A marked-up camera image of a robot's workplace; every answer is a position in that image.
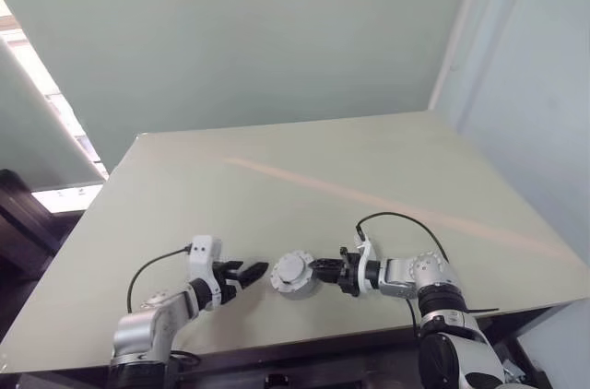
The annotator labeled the dark table frame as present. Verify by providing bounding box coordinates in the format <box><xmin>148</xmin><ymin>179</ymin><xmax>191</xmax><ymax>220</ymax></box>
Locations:
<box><xmin>18</xmin><ymin>305</ymin><xmax>590</xmax><ymax>389</ymax></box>

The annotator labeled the dark wooden furniture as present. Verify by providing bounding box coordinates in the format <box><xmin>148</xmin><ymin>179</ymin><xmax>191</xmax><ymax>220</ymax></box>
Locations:
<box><xmin>0</xmin><ymin>169</ymin><xmax>89</xmax><ymax>282</ymax></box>

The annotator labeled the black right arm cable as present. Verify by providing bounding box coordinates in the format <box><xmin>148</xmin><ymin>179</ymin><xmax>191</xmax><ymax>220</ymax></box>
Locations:
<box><xmin>354</xmin><ymin>210</ymin><xmax>452</xmax><ymax>339</ymax></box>

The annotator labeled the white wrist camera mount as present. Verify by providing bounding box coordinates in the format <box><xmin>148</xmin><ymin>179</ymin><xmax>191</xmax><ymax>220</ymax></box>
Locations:
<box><xmin>353</xmin><ymin>235</ymin><xmax>376</xmax><ymax>296</ymax></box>
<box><xmin>189</xmin><ymin>235</ymin><xmax>225</xmax><ymax>289</ymax></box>

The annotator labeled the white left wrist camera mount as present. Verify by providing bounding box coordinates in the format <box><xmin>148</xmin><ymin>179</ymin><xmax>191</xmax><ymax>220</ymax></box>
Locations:
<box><xmin>189</xmin><ymin>235</ymin><xmax>225</xmax><ymax>289</ymax></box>

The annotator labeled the bright window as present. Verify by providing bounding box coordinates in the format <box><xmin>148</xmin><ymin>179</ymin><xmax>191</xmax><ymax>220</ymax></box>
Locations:
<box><xmin>0</xmin><ymin>0</ymin><xmax>111</xmax><ymax>214</ymax></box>

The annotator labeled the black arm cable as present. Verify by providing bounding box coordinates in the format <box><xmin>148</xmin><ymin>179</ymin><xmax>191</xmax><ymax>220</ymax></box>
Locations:
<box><xmin>127</xmin><ymin>245</ymin><xmax>193</xmax><ymax>315</ymax></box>
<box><xmin>354</xmin><ymin>210</ymin><xmax>452</xmax><ymax>339</ymax></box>

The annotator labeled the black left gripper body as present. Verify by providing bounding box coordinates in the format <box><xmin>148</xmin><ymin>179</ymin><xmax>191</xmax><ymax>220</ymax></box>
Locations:
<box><xmin>211</xmin><ymin>262</ymin><xmax>242</xmax><ymax>308</ymax></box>

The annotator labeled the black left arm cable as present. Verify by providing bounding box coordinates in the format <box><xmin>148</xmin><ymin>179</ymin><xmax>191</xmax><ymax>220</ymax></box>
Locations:
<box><xmin>127</xmin><ymin>245</ymin><xmax>193</xmax><ymax>315</ymax></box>

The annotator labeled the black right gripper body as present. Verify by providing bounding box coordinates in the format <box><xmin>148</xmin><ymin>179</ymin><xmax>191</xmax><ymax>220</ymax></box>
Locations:
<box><xmin>337</xmin><ymin>245</ymin><xmax>364</xmax><ymax>299</ymax></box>

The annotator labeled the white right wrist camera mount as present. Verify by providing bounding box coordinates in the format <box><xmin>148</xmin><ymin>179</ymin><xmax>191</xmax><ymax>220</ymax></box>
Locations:
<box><xmin>353</xmin><ymin>235</ymin><xmax>376</xmax><ymax>296</ymax></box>

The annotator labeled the grey round motor lid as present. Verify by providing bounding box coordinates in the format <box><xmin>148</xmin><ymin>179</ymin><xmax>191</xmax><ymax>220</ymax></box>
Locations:
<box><xmin>270</xmin><ymin>250</ymin><xmax>315</xmax><ymax>291</ymax></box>

